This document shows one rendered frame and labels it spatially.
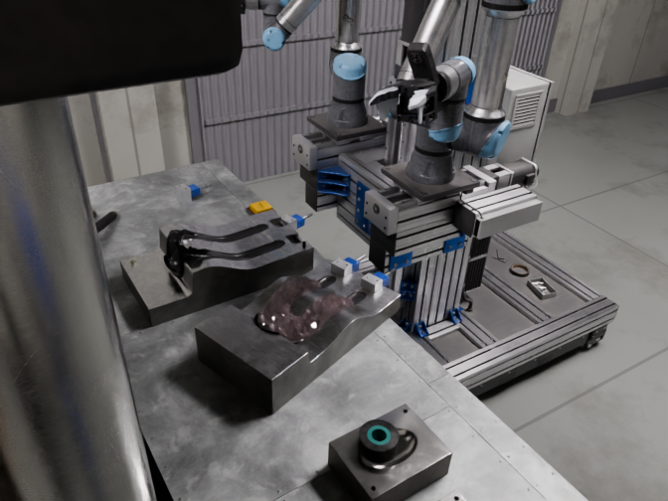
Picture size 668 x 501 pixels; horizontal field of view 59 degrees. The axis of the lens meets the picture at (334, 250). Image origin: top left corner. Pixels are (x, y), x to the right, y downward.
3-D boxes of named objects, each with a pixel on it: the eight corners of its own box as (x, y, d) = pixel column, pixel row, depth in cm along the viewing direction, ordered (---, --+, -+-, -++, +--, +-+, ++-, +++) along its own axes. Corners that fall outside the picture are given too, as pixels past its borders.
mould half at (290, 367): (328, 273, 179) (329, 243, 173) (399, 310, 165) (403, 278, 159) (198, 360, 146) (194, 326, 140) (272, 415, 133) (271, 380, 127)
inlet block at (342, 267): (358, 259, 181) (359, 245, 178) (371, 265, 178) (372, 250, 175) (330, 277, 172) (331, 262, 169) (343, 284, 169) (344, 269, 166)
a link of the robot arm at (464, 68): (474, 92, 142) (480, 57, 138) (456, 104, 135) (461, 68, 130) (444, 85, 146) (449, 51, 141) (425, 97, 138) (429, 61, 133)
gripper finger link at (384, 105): (371, 127, 120) (405, 116, 124) (370, 98, 117) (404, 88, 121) (361, 124, 122) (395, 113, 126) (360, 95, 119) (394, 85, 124)
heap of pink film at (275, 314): (311, 278, 166) (311, 255, 162) (361, 305, 157) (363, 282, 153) (244, 323, 149) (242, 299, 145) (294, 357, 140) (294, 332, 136)
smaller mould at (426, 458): (403, 423, 132) (406, 403, 128) (447, 473, 121) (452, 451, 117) (327, 463, 122) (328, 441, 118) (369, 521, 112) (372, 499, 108)
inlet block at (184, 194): (207, 189, 221) (206, 176, 218) (215, 194, 218) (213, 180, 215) (176, 199, 214) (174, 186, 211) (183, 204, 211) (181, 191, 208)
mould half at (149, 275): (272, 233, 197) (271, 197, 190) (313, 271, 179) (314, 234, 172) (122, 276, 174) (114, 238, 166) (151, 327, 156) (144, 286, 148)
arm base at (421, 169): (433, 160, 193) (437, 131, 187) (464, 178, 182) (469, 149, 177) (396, 169, 186) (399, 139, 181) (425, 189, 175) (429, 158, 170)
